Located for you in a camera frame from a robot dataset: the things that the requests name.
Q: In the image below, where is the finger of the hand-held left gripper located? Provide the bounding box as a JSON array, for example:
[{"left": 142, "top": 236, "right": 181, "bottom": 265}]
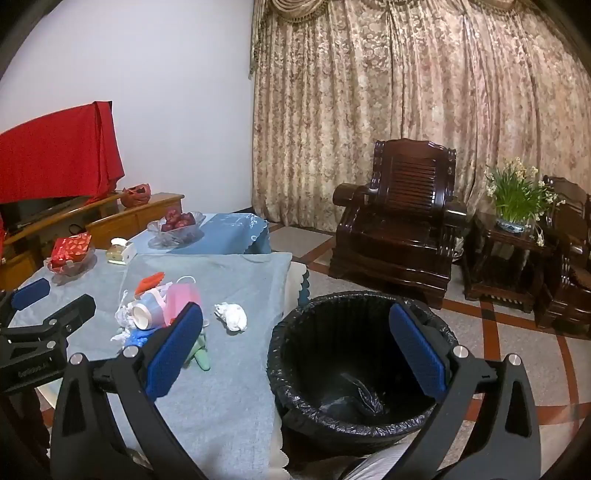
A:
[
  {"left": 0, "top": 294, "right": 97, "bottom": 344},
  {"left": 0, "top": 278, "right": 51, "bottom": 324}
]

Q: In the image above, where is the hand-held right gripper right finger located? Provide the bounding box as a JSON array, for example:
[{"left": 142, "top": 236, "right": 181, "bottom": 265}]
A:
[{"left": 388, "top": 302, "right": 542, "bottom": 480}]

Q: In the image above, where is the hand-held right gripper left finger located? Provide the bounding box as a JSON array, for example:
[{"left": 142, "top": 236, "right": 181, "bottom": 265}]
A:
[{"left": 50, "top": 301, "right": 208, "bottom": 480}]

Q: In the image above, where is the blue and white paper cup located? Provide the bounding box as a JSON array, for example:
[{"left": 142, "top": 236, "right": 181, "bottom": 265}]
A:
[{"left": 126, "top": 295, "right": 168, "bottom": 331}]

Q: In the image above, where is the pink face mask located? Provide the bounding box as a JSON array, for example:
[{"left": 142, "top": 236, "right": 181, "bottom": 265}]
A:
[{"left": 163, "top": 275, "right": 205, "bottom": 326}]

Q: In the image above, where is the clear plastic wrap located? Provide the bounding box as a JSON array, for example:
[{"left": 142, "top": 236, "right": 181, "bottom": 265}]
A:
[{"left": 110, "top": 290, "right": 136, "bottom": 343}]

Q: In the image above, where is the white tissue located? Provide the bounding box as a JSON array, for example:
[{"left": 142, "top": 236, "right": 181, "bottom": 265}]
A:
[{"left": 213, "top": 302, "right": 249, "bottom": 332}]

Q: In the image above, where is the orange foam fruit net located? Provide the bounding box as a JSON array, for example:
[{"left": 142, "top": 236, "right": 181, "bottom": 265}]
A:
[{"left": 135, "top": 272, "right": 165, "bottom": 296}]

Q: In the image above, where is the trash bin with black bag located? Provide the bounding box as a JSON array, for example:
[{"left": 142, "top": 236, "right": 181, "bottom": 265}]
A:
[{"left": 268, "top": 291, "right": 460, "bottom": 457}]

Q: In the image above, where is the glass dish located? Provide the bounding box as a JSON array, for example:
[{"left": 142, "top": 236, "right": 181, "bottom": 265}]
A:
[{"left": 44, "top": 247, "right": 98, "bottom": 285}]

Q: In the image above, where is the red patterned snack packet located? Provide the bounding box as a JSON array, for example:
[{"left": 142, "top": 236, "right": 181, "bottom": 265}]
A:
[{"left": 47, "top": 233, "right": 93, "bottom": 271}]

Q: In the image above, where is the grey towel tablecloth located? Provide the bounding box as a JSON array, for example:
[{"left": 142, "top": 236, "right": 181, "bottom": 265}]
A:
[{"left": 7, "top": 251, "right": 294, "bottom": 462}]

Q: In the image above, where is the gold and white tissue box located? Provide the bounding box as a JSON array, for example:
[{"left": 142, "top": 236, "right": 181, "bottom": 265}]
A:
[{"left": 106, "top": 237, "right": 138, "bottom": 266}]

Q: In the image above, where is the glass fruit bowl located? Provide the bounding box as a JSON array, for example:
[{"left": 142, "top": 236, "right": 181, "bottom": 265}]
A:
[{"left": 147, "top": 211, "right": 206, "bottom": 250}]

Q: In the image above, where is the dark wooden side table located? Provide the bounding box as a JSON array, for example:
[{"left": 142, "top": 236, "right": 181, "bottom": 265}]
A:
[{"left": 462, "top": 211, "right": 555, "bottom": 315}]

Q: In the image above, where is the wooden television cabinet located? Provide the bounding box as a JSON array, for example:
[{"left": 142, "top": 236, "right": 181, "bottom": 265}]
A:
[{"left": 0, "top": 191, "right": 185, "bottom": 292}]

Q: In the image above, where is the dark wooden armchair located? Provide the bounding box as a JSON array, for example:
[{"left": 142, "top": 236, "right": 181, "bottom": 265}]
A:
[
  {"left": 534, "top": 175, "right": 591, "bottom": 341},
  {"left": 329, "top": 138, "right": 468, "bottom": 310}
]

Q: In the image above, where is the blue tablecloth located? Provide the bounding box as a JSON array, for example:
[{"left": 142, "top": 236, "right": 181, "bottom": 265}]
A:
[{"left": 124, "top": 212, "right": 273, "bottom": 257}]

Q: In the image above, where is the red cloth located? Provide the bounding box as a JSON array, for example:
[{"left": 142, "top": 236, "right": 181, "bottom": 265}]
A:
[{"left": 0, "top": 100, "right": 125, "bottom": 205}]

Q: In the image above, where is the red bag ornament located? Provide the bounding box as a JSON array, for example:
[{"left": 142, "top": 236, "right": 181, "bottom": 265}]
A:
[{"left": 121, "top": 183, "right": 152, "bottom": 208}]

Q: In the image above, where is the potted narcissus plant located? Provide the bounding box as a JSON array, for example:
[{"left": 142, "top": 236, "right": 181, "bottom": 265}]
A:
[{"left": 485, "top": 157, "right": 567, "bottom": 246}]

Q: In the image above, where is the floral beige curtain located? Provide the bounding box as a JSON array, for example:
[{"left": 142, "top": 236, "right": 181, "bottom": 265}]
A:
[{"left": 249, "top": 0, "right": 591, "bottom": 232}]

